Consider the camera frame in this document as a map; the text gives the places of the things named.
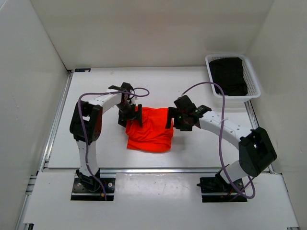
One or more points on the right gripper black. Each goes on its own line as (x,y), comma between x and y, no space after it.
(173,112)

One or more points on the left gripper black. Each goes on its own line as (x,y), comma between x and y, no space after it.
(123,118)

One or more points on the orange shorts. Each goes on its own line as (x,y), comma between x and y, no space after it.
(152,136)

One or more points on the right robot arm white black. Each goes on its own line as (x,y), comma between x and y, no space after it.
(254,146)

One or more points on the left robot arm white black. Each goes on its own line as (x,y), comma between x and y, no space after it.
(86,126)

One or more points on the black shorts in basket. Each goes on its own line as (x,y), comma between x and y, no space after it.
(228,73)

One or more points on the small dark label sticker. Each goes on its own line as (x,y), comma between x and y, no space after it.
(83,70)

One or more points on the white plastic basket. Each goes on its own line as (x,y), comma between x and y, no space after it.
(248,75)

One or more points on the aluminium rail front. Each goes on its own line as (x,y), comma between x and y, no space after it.
(142,170)

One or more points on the aluminium rail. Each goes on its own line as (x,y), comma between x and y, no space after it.
(142,170)
(51,137)
(254,124)

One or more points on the aluminium rail right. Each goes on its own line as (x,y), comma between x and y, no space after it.
(254,124)

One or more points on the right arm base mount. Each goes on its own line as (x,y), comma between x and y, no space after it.
(214,191)

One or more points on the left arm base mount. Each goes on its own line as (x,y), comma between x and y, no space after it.
(93,191)

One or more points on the aluminium rail left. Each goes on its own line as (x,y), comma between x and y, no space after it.
(51,137)

